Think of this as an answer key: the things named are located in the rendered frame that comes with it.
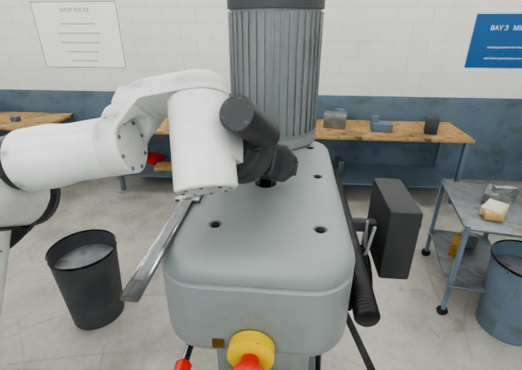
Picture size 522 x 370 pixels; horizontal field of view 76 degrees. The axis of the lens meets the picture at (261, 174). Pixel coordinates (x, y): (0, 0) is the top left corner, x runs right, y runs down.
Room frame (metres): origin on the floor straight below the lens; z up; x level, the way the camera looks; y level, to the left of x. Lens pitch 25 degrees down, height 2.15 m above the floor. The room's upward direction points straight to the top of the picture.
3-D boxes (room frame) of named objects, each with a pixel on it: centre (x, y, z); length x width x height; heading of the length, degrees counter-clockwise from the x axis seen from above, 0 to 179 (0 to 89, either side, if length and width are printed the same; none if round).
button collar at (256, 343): (0.29, 0.01, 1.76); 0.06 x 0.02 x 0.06; 85
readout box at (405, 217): (0.79, -0.37, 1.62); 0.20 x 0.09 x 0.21; 175
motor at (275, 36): (0.77, -0.03, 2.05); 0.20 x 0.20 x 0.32
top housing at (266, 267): (0.54, -0.01, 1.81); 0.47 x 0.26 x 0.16; 175
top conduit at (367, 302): (0.54, -0.16, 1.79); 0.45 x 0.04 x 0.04; 175
